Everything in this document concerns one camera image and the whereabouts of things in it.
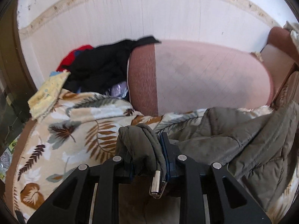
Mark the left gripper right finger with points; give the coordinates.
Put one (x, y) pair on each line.
(208, 193)

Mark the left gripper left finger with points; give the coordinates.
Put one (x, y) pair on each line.
(87, 194)

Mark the olive quilted hooded jacket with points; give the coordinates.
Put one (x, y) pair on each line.
(261, 152)

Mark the brown woven bed cover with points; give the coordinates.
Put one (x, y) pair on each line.
(8, 194)

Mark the cream leaf-pattern fleece blanket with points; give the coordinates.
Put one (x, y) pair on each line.
(83, 129)

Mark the colourful floor mat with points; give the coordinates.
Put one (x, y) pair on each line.
(6, 159)

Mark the yellow patterned cloth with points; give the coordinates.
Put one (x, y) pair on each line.
(44, 99)

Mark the purple patterned item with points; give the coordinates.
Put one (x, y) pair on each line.
(119, 90)

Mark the striped floral quilted bedding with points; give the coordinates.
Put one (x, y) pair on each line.
(289, 92)

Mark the wooden stained-glass door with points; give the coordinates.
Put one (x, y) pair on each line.
(17, 85)

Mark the black garment pile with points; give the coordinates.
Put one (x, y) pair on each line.
(98, 69)

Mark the pink quilted bolster pillow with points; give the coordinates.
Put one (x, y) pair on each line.
(182, 76)

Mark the red garment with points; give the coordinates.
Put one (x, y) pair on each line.
(68, 59)

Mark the white crumpled cloth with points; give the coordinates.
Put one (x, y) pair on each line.
(293, 28)

